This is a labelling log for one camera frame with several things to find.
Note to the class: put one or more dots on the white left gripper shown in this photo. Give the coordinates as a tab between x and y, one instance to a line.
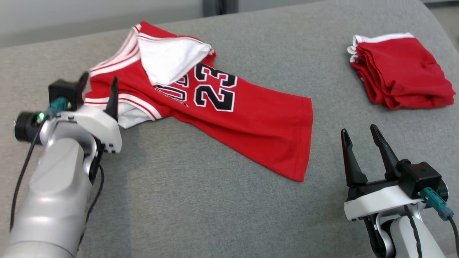
96	123

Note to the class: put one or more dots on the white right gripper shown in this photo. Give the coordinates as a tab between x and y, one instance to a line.
380	202

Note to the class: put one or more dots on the red Bulls 23 shorts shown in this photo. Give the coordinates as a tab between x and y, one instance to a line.
405	71

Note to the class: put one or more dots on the red number 23 jersey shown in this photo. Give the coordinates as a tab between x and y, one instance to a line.
258	122

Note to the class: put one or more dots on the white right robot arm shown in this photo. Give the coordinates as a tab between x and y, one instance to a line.
430	247

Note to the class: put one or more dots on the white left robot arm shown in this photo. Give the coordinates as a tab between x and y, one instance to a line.
53	197

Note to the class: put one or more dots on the teal left camera connector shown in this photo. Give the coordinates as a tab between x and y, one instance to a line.
59	105

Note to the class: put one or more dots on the teal camera connector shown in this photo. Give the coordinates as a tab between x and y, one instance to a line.
434	200
59	105

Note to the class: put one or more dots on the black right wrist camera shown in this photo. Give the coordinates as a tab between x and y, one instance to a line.
419	177

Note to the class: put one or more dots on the teal right camera connector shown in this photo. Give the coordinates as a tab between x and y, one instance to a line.
434	200

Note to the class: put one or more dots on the grey metal post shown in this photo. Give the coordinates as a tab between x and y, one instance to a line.
220	6

